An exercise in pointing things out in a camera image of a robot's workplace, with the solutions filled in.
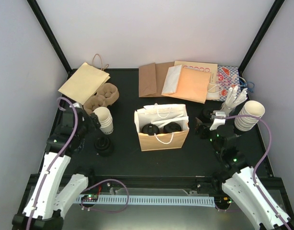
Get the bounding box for light blue cable duct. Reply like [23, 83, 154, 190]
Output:
[74, 195, 215, 207]

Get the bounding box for tan paper bag with handles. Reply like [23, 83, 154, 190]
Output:
[58, 54, 110, 104]

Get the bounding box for white paper bag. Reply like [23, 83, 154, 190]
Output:
[161, 65, 182, 96]

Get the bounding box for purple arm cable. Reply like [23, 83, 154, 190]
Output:
[26, 97, 79, 230]
[223, 115, 294, 226]

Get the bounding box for stack of white paper cups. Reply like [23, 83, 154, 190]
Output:
[93, 107, 113, 135]

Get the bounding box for black frame post left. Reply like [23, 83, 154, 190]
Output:
[27, 0, 72, 74]

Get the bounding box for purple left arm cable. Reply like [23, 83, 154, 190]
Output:
[26, 97, 79, 230]

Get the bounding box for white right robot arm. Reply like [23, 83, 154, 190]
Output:
[195, 119, 294, 230]

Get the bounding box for blue checkered paper bag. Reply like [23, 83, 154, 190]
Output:
[216, 66, 255, 101]

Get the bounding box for orange paper bag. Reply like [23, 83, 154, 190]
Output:
[165, 67, 211, 104]
[134, 103, 190, 151]

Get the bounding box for stack of pulp cup carriers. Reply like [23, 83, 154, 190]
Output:
[83, 83, 119, 115]

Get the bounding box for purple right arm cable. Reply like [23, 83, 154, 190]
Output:
[223, 115, 294, 226]

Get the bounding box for stack of black cup lids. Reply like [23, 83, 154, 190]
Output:
[201, 108, 214, 123]

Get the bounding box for beige bag with red circles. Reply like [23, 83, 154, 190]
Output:
[174, 61, 218, 73]

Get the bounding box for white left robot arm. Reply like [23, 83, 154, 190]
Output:
[12, 108, 100, 230]

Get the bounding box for black frame post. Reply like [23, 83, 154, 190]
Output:
[27, 0, 72, 74]
[238, 0, 285, 75]

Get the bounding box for black frame post right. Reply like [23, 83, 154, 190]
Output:
[238, 0, 285, 75]

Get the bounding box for brown kraft paper bag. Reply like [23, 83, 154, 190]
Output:
[138, 62, 174, 98]

